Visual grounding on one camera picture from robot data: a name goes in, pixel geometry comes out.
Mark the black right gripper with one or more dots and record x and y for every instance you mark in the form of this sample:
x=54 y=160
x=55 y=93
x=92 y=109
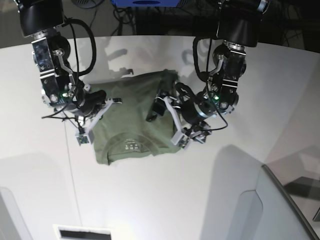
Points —
x=93 y=102

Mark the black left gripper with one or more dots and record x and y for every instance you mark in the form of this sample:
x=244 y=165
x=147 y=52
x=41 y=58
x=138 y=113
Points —
x=194 y=108

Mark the green t-shirt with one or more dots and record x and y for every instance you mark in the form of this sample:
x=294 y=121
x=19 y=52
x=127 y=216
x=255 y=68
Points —
x=124 y=131

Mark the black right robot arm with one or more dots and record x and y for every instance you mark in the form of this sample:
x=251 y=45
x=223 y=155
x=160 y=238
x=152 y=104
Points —
x=62 y=88

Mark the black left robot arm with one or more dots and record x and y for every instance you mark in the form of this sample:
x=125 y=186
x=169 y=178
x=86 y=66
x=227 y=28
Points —
x=238 y=27

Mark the blue box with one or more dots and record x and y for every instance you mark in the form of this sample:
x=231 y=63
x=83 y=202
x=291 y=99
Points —
x=148 y=3

